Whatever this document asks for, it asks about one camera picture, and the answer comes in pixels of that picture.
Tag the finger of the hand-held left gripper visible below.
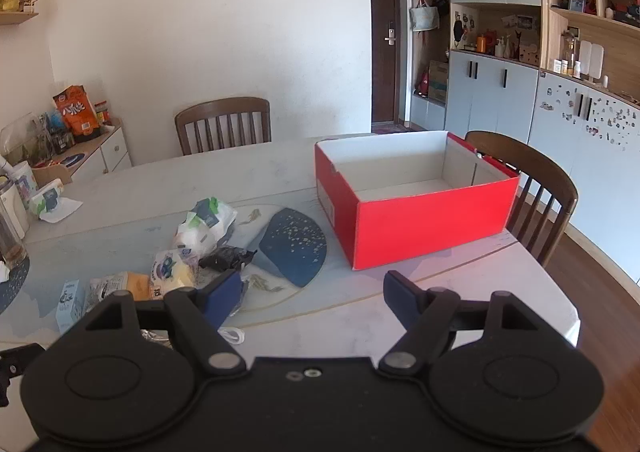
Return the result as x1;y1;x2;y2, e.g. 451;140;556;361
0;344;46;405

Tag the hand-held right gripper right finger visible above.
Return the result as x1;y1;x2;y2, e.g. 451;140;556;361
378;271;541;375

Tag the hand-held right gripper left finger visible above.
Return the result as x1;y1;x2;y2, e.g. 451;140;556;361
85;269;248;379

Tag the black snack packet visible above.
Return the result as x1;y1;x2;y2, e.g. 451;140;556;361
199;246;258;273

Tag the white blueberry bread packet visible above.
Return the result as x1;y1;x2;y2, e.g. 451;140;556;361
149;247;201;300

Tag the white green snack bag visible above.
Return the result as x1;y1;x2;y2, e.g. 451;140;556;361
173;197;239;253

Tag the red cardboard box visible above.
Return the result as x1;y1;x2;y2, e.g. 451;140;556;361
314;130;522;272

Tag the light blue small carton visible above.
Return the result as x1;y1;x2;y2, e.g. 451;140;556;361
56;279;87;334

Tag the yellow plush toy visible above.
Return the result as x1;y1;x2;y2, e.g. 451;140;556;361
122;271;153;302

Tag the newspaper print wrapper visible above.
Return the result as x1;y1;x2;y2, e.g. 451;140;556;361
86;275;130;310

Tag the dark round placemat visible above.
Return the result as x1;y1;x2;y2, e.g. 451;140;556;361
0;255;31;315

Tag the round printed glass turntable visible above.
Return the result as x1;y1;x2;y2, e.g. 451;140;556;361
0;202;522;333

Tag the glass jug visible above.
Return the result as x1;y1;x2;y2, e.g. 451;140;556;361
0;202;28;269

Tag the white kettle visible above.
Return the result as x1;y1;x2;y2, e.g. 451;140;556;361
0;177;32;239

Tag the red patterned rug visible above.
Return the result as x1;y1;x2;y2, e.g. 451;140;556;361
372;122;426;134

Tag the open tissue pack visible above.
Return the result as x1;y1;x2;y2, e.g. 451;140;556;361
27;182;83;224

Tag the printed cup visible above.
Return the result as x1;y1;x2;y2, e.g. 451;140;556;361
9;161;40;208

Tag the wooden chair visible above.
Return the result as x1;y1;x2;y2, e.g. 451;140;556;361
464;131;579;269
174;97;272;156

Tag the white sideboard cabinet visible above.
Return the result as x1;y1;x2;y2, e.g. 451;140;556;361
30;119;133;185

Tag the brown cardboard box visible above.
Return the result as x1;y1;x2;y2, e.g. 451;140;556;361
427;60;449;106

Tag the glass plant terrarium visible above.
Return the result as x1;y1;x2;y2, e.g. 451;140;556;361
0;112;51;168

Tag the orange snack bag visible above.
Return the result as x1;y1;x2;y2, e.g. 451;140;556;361
52;85;101;143

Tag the brown door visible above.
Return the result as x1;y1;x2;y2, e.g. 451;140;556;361
367;0;406;125

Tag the light hanging tote bag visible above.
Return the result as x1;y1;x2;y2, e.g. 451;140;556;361
409;0;441;33

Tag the grey wall cabinet unit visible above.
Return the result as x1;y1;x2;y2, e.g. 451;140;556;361
407;0;640;283

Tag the wooden wall shelf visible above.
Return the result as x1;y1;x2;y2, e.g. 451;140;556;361
0;11;40;26

